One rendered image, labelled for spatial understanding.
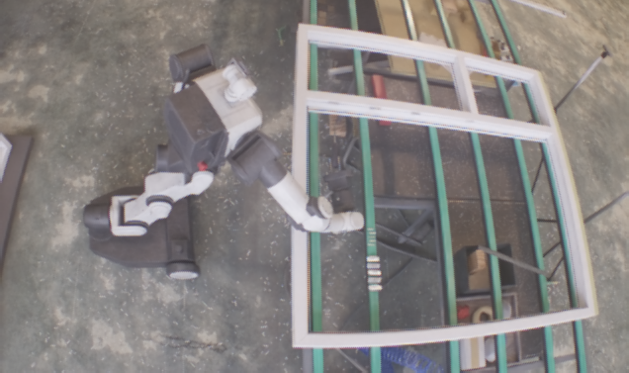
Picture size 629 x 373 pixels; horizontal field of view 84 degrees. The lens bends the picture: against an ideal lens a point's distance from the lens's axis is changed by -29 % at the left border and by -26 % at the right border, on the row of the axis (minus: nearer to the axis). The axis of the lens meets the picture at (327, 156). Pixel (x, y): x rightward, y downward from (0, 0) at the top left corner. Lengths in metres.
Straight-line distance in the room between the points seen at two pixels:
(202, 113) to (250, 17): 2.23
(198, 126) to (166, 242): 1.14
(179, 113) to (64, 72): 2.16
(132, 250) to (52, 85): 1.54
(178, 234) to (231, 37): 1.64
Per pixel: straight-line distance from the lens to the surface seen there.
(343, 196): 1.78
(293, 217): 1.53
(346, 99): 2.00
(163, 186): 2.01
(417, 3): 3.17
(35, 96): 3.46
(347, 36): 2.27
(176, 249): 2.36
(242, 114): 1.49
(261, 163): 1.43
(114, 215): 2.38
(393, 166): 2.31
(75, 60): 3.54
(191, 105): 1.47
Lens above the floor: 2.49
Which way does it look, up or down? 58 degrees down
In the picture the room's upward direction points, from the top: 23 degrees clockwise
